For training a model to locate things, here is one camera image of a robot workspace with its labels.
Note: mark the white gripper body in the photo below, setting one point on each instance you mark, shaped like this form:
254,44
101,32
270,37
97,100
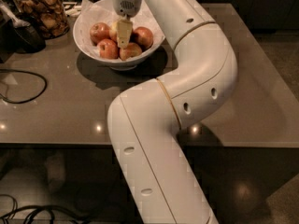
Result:
126,4

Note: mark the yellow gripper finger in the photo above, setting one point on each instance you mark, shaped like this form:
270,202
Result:
124,29

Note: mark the red apple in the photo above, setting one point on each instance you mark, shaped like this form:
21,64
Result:
131,51
98,32
113,32
108,49
143,36

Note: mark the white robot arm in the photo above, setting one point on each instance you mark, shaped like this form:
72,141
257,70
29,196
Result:
143,121

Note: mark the white paper bowl liner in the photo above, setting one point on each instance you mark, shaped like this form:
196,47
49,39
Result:
96,14

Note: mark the white ceramic bowl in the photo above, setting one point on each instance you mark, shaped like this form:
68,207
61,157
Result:
124,62

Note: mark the glass jar of dried slices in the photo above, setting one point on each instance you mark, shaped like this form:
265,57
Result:
48,16

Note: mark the black round appliance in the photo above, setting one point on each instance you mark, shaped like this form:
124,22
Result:
20,40

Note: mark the silver spoon handle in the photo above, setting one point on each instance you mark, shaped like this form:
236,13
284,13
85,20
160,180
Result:
17,23

